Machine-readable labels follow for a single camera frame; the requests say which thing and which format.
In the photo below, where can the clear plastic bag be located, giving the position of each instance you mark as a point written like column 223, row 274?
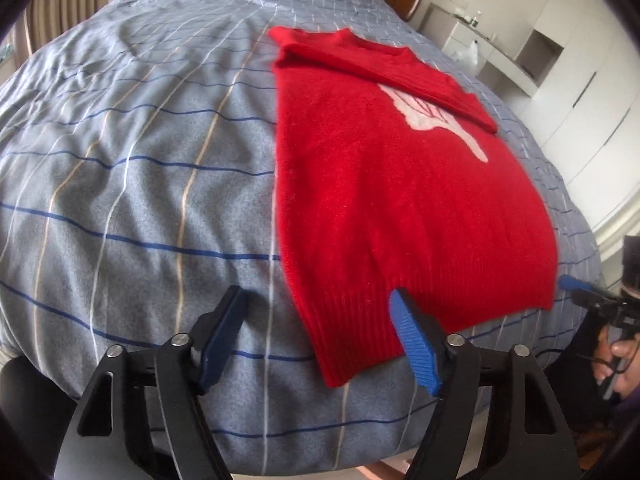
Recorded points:
column 467, row 54

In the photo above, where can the red sweater with white rabbit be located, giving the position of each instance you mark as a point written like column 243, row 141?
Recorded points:
column 380, row 185

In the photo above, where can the white wardrobe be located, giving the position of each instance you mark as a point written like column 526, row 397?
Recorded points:
column 585, row 85

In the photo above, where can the person's right hand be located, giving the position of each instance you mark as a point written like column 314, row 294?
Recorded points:
column 625, row 360

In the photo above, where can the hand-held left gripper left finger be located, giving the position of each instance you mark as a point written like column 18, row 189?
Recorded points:
column 220, row 345

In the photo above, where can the white desk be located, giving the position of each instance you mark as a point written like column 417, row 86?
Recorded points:
column 500, row 55

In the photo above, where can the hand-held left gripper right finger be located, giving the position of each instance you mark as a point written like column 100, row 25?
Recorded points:
column 417, row 347

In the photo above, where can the beige curtain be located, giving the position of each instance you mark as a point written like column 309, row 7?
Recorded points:
column 65, row 5

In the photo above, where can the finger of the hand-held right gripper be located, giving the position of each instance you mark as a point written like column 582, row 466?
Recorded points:
column 575, row 284

